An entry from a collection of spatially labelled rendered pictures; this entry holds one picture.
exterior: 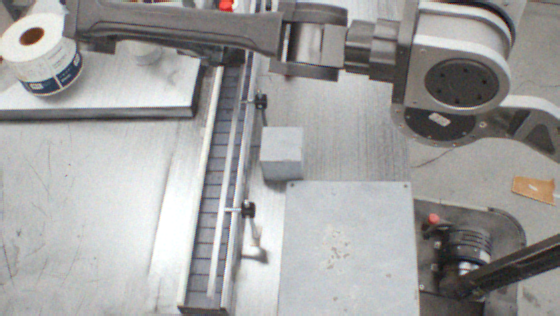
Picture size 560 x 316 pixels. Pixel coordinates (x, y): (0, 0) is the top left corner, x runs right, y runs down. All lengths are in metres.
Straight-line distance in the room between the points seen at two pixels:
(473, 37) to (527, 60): 2.21
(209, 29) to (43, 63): 0.89
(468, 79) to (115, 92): 1.10
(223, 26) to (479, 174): 1.79
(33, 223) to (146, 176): 0.32
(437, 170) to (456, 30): 1.70
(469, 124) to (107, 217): 0.88
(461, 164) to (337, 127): 1.08
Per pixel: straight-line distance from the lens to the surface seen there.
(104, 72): 1.63
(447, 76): 0.68
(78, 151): 1.54
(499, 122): 1.06
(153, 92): 1.52
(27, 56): 1.58
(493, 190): 2.36
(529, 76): 2.81
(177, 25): 0.77
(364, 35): 0.69
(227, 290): 1.17
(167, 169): 1.41
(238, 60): 1.37
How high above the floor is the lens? 1.96
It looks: 56 degrees down
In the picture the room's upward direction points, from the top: 9 degrees counter-clockwise
